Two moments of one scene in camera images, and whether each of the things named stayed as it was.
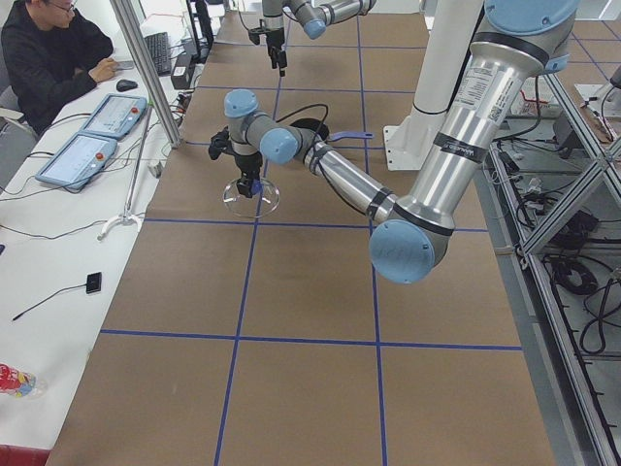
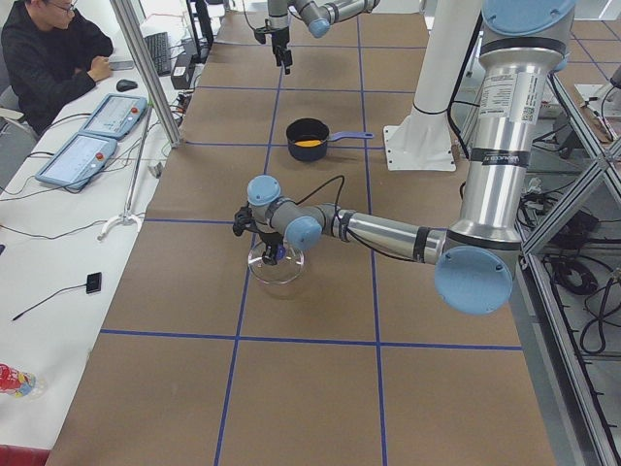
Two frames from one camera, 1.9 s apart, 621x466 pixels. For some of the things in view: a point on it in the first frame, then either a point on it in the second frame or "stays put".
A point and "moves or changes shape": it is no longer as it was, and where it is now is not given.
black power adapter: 180,74 stays put
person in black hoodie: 53,55 stays put
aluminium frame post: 127,17 stays put
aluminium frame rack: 548,191 stays put
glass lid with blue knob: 263,201 moves or changes shape
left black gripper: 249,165 → 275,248
